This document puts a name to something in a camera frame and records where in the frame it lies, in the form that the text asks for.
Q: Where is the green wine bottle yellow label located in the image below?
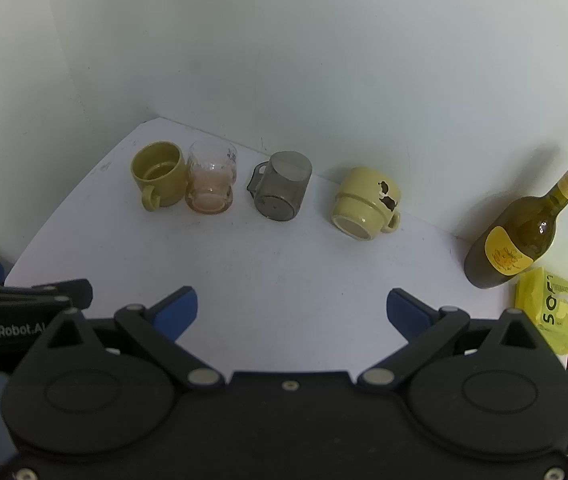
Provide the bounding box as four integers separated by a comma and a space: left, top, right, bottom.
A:
464, 149, 568, 290

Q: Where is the cream mug with brown patches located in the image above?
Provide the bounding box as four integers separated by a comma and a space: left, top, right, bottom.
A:
331, 166, 401, 241

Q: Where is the clear pink glass cup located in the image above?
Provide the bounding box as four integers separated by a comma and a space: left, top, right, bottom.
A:
185, 139, 239, 215

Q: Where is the yellow plastic packet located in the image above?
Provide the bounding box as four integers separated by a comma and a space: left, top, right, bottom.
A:
514, 266, 568, 356

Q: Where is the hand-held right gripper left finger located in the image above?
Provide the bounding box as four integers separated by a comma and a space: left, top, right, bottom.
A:
24, 286, 225, 393

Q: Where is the olive yellow mug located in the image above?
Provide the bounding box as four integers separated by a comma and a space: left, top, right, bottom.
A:
130, 141, 187, 212

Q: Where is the grey transparent cup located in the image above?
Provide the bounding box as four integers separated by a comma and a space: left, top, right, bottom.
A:
247, 150, 313, 222

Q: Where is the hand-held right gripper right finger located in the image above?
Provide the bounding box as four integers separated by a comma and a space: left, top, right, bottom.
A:
357, 288, 562, 392

